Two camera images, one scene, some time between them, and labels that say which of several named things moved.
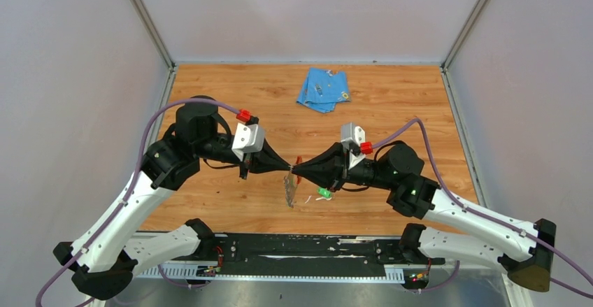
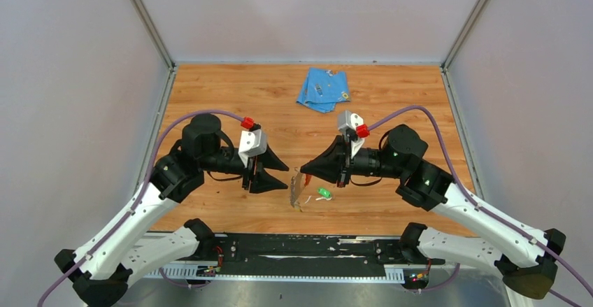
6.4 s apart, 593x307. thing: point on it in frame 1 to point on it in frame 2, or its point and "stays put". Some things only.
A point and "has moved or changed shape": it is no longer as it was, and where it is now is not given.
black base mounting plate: (313, 254) stays put
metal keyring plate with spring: (290, 181) has moved or changed shape
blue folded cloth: (322, 89) stays put
